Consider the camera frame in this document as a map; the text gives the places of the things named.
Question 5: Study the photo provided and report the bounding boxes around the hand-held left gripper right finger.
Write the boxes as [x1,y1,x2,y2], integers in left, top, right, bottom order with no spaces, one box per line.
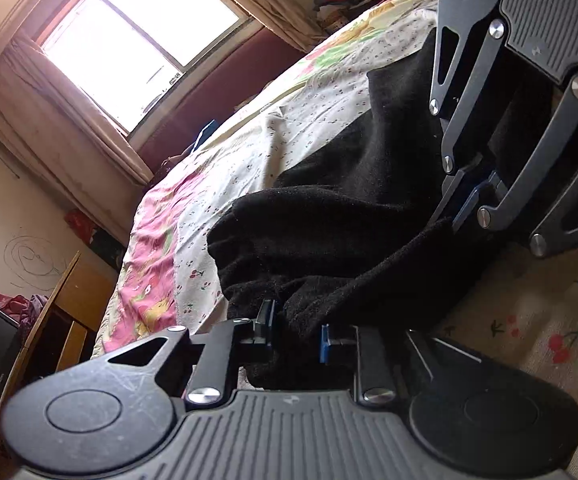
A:
[320,324,480,407]

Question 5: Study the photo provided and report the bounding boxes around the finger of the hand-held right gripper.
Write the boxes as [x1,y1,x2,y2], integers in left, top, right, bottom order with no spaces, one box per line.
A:
[428,19,512,227]
[476,74,578,259]

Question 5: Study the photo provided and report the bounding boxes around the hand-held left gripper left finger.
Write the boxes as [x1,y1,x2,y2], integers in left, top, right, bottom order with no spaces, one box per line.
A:
[107,299,282,405]

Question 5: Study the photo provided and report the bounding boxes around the black pants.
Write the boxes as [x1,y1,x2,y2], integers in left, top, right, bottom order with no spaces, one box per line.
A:
[206,42,578,392]

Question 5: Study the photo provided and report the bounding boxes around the floral bed sheet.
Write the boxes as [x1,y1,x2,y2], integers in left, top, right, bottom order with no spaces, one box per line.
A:
[91,0,578,480]

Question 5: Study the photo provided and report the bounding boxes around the dark brown pouch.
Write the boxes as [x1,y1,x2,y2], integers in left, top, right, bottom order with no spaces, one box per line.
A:
[152,144,196,187]

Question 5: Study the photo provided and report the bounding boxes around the blue flat item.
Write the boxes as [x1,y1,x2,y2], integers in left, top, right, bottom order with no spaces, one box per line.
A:
[191,119,220,154]

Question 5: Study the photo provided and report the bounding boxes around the wooden desk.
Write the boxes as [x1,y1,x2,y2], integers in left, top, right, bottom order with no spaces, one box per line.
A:
[0,250,120,463]

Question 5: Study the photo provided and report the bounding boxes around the red bag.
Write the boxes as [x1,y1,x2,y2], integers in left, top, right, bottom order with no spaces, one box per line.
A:
[65,209,98,247]

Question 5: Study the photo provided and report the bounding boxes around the maroon headboard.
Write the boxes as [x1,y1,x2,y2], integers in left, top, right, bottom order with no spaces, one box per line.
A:
[138,20,306,163]

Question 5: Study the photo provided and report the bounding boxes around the pink cloth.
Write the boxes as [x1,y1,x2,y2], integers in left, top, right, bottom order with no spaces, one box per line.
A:
[0,287,50,332]

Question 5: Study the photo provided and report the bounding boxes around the window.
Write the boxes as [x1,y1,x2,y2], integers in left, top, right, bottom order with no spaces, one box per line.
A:
[39,0,252,133]

